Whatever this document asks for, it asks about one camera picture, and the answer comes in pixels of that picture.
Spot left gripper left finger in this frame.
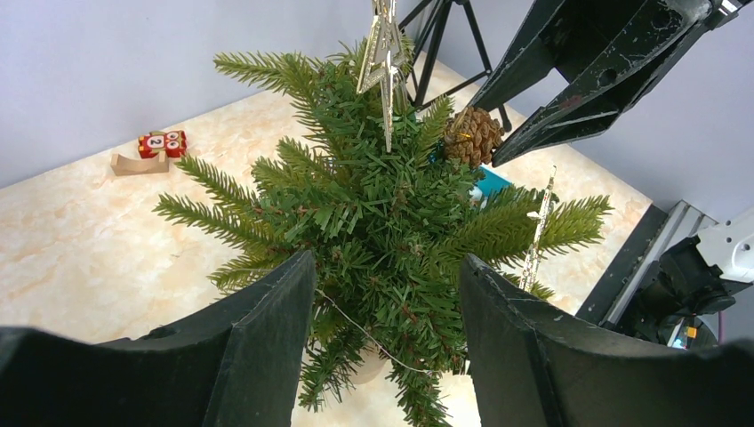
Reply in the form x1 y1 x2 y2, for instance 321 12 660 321
1 251 316 426

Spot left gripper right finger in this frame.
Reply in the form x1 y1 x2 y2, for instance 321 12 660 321
460 254 753 426

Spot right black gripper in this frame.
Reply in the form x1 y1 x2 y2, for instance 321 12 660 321
469 0 731 165

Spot gold glitter word ornament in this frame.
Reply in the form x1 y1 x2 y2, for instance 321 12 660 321
519 165 557 291

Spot pine cone ornament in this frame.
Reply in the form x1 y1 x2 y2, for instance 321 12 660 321
443 107 505 168

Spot teal plastic tray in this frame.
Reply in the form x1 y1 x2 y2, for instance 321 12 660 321
469 165 511 201

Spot silver gold star topper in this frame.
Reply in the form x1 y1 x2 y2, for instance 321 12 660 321
357 0 407 153

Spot small green christmas tree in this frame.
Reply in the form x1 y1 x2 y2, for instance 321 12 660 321
156 42 611 426

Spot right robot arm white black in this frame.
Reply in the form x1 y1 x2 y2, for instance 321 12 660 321
471 1 753 347

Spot black music stand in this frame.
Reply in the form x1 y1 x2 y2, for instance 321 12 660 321
399 1 494 109

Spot red gift box ornament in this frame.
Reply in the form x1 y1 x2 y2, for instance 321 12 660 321
138 130 188 159

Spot small wooden block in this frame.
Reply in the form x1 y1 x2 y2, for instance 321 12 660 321
110 153 170 176

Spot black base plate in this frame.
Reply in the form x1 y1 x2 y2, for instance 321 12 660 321
575 204 668 325

